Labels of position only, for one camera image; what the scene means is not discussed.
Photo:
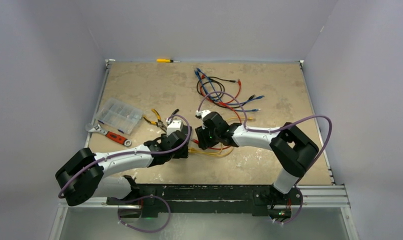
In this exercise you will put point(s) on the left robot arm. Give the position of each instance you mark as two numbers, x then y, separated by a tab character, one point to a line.
92	174

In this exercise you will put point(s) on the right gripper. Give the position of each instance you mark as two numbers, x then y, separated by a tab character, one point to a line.
204	142

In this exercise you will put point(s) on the black network switch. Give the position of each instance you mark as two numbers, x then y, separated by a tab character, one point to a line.
183	153

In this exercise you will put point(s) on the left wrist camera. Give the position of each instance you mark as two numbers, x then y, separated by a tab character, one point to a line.
175	125

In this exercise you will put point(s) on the yellow screwdriver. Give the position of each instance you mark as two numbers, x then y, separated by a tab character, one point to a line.
164	60

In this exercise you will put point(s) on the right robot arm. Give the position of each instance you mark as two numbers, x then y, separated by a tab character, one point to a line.
292	147

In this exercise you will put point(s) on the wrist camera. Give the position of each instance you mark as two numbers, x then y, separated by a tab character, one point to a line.
175	125
200	114

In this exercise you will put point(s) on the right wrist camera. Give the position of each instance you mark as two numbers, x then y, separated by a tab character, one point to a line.
200	114

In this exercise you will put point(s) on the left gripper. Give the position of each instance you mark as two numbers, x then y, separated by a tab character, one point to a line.
164	136

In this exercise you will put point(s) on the clear plastic parts box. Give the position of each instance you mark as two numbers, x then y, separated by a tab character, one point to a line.
119	115

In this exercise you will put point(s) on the aluminium table frame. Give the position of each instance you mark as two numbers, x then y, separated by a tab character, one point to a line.
314	196

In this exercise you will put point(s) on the red handled adjustable wrench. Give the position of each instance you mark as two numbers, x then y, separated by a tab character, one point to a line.
96	128

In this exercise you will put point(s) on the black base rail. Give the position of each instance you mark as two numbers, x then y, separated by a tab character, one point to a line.
256	200

